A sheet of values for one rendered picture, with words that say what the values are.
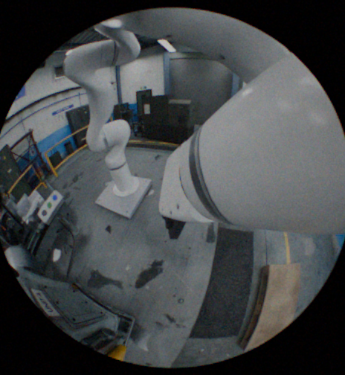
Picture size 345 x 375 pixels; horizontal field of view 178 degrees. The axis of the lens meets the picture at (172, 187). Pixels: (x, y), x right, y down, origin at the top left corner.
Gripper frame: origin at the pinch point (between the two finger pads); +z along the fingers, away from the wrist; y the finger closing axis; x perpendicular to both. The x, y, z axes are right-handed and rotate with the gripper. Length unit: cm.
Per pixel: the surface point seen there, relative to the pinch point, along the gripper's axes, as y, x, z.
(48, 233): 38, -65, 39
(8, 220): 41, -105, 24
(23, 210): 25, -76, 23
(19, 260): 39, -55, 2
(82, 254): 40, -33, 33
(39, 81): -321, -548, 126
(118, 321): 52, -11, 3
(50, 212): 18, -49, 23
